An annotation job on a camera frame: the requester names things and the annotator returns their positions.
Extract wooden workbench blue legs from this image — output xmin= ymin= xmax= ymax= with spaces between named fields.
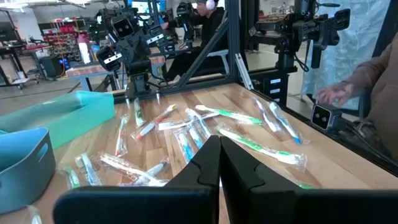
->
xmin=64 ymin=54 xmax=167 ymax=93

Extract dark teal plastic bin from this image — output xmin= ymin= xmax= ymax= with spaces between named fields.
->
xmin=0 ymin=126 xmax=57 ymax=215

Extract silver aluminium bracket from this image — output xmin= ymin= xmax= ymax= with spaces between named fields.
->
xmin=234 ymin=52 xmax=255 ymax=91

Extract light green translucent bin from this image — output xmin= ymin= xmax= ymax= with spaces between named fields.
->
xmin=0 ymin=90 xmax=116 ymax=149

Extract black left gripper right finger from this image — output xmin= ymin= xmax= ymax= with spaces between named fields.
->
xmin=220 ymin=136 xmax=398 ymax=224

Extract clear plastic curtain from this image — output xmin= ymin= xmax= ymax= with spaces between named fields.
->
xmin=301 ymin=0 xmax=392 ymax=111

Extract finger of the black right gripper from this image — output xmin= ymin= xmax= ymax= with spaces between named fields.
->
xmin=142 ymin=24 xmax=166 ymax=48
xmin=95 ymin=45 xmax=124 ymax=72

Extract red parts shelf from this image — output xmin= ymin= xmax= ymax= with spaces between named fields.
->
xmin=41 ymin=24 xmax=82 ymax=62

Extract black table-level camera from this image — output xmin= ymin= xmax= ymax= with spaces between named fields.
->
xmin=310 ymin=103 xmax=345 ymax=132

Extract black computer tower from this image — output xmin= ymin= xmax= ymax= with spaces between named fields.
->
xmin=40 ymin=54 xmax=68 ymax=79

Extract white pink bottle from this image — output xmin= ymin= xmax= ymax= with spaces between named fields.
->
xmin=76 ymin=33 xmax=91 ymax=65

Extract black drawer unit white labels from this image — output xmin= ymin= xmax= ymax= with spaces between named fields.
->
xmin=253 ymin=67 xmax=298 ymax=106

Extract black camera cable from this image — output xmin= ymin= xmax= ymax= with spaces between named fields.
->
xmin=341 ymin=123 xmax=398 ymax=170

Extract light blue office chair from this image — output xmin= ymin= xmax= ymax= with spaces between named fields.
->
xmin=205 ymin=49 xmax=231 ymax=76

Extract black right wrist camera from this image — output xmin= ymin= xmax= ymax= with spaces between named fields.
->
xmin=111 ymin=17 xmax=137 ymax=40

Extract person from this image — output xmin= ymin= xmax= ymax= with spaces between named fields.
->
xmin=163 ymin=0 xmax=229 ymax=82
xmin=317 ymin=30 xmax=398 ymax=162

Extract person's hand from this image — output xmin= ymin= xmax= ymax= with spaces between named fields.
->
xmin=316 ymin=81 xmax=356 ymax=107

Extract black rolling desk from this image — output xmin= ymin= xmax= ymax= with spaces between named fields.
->
xmin=0 ymin=43 xmax=43 ymax=90

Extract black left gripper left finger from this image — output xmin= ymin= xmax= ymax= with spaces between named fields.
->
xmin=52 ymin=135 xmax=221 ymax=224

